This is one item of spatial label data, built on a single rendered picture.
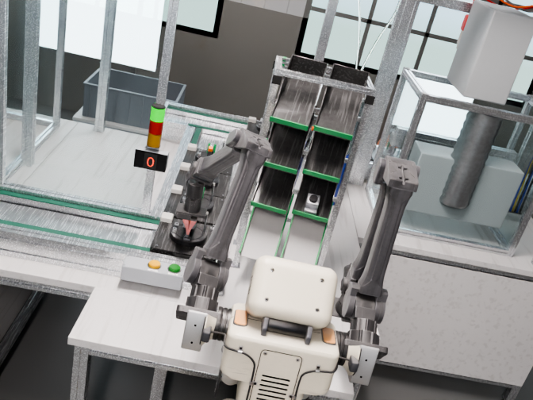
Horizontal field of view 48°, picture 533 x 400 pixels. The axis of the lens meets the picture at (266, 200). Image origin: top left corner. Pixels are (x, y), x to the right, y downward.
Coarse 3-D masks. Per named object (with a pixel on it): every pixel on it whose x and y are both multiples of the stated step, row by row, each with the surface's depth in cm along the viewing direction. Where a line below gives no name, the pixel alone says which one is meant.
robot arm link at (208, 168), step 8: (232, 136) 168; (240, 136) 166; (232, 144) 169; (216, 152) 189; (224, 152) 180; (232, 152) 173; (200, 160) 199; (208, 160) 194; (216, 160) 186; (224, 160) 181; (232, 160) 179; (200, 168) 197; (208, 168) 193; (216, 168) 190; (224, 168) 188; (200, 176) 202; (208, 176) 199; (216, 176) 198
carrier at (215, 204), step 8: (176, 192) 256; (184, 192) 259; (168, 200) 250; (176, 200) 251; (184, 200) 247; (208, 200) 253; (216, 200) 259; (224, 200) 261; (168, 208) 244; (176, 208) 245; (208, 208) 247; (216, 208) 252; (208, 216) 245; (216, 216) 246; (208, 224) 241
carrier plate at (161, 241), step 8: (160, 224) 232; (168, 224) 233; (200, 224) 238; (160, 232) 227; (168, 232) 228; (208, 232) 234; (152, 240) 220; (160, 240) 221; (168, 240) 223; (152, 248) 217; (160, 248) 217; (168, 248) 218; (176, 248) 219; (184, 248) 220; (192, 248) 221; (208, 256) 219
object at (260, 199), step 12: (264, 168) 223; (300, 168) 224; (264, 180) 221; (276, 180) 222; (288, 180) 223; (264, 192) 218; (276, 192) 218; (288, 192) 219; (252, 204) 213; (264, 204) 214; (276, 204) 215; (288, 204) 213
